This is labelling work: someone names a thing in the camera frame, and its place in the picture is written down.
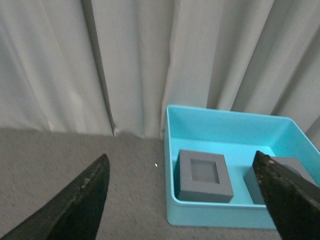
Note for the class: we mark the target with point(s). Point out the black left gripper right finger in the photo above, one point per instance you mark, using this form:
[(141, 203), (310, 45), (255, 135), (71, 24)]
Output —
[(292, 201)]

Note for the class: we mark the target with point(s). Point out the gray block with round hole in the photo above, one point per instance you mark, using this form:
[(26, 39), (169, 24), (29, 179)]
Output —
[(290, 163)]

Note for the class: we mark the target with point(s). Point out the gray block with square hole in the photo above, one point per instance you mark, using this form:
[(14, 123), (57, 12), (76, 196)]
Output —
[(202, 177)]

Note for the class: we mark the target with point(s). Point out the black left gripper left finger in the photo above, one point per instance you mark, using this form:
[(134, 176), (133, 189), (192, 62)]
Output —
[(74, 213)]

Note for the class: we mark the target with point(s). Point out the blue plastic box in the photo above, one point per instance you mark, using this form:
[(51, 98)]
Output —
[(237, 136)]

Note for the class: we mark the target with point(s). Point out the white pleated curtain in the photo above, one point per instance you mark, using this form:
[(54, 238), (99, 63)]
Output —
[(113, 66)]

